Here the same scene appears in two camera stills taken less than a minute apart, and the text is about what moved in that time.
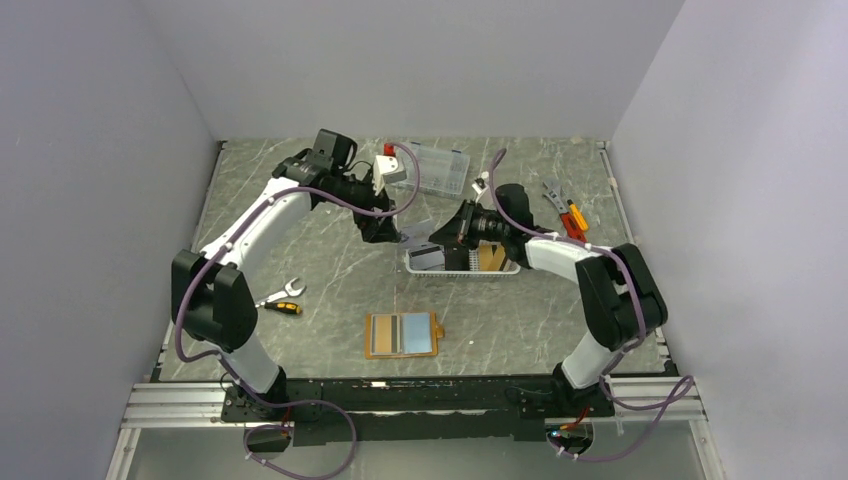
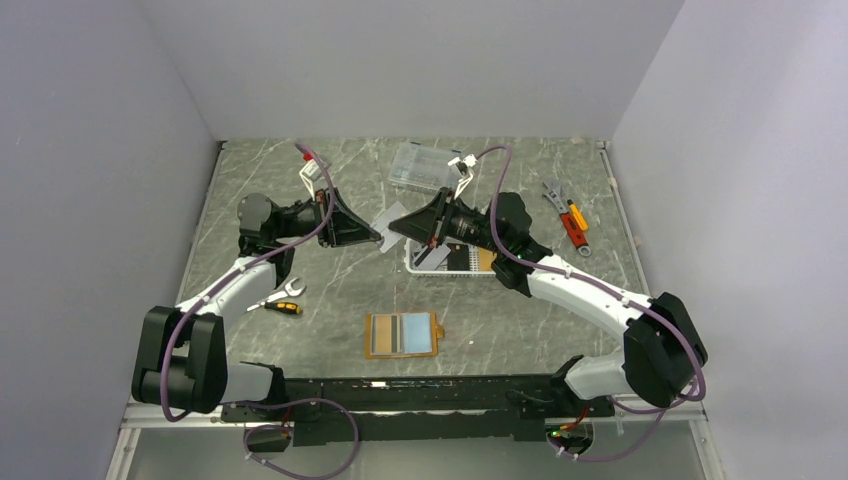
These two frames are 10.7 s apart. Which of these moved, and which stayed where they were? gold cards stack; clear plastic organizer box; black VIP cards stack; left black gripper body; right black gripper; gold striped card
Moved: right black gripper; left black gripper body
Stayed: gold cards stack; gold striped card; clear plastic organizer box; black VIP cards stack
